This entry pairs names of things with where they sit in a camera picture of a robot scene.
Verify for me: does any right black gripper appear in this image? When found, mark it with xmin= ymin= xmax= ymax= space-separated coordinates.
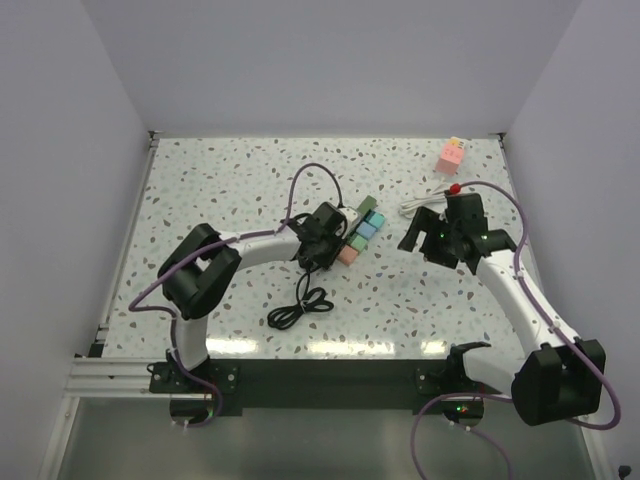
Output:
xmin=397 ymin=207 xmax=460 ymax=270

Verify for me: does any teal plug cube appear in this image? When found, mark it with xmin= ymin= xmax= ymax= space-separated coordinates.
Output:
xmin=365 ymin=211 xmax=386 ymax=230

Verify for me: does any green power strip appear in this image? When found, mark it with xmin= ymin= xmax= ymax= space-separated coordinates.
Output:
xmin=357 ymin=196 xmax=377 ymax=216

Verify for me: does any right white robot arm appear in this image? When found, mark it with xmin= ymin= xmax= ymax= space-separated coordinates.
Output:
xmin=398 ymin=193 xmax=606 ymax=426

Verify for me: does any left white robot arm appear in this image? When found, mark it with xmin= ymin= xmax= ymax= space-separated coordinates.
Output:
xmin=158 ymin=202 xmax=361 ymax=392

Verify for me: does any salmon plug cube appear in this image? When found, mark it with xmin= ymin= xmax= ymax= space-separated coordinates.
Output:
xmin=337 ymin=245 xmax=359 ymax=266

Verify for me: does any green plug cube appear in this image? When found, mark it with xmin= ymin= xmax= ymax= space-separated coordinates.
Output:
xmin=349 ymin=234 xmax=368 ymax=253

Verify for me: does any blue plug cube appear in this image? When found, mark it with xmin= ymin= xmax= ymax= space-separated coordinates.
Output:
xmin=356 ymin=222 xmax=378 ymax=241

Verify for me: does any pink cube charger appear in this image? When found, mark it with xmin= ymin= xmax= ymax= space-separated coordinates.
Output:
xmin=435 ymin=137 xmax=466 ymax=176

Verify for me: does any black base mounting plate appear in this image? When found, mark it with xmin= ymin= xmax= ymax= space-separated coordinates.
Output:
xmin=147 ymin=358 xmax=493 ymax=420

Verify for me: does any white coiled cable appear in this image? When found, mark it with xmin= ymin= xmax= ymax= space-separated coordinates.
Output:
xmin=398 ymin=172 xmax=454 ymax=219

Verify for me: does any black power strip cable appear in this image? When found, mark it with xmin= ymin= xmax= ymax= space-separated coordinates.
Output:
xmin=267 ymin=267 xmax=335 ymax=333

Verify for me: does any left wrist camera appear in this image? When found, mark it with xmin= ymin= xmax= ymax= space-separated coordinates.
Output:
xmin=339 ymin=206 xmax=362 ymax=238

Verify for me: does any aluminium frame rail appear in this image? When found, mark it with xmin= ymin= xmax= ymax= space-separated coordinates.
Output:
xmin=65 ymin=131 xmax=160 ymax=396

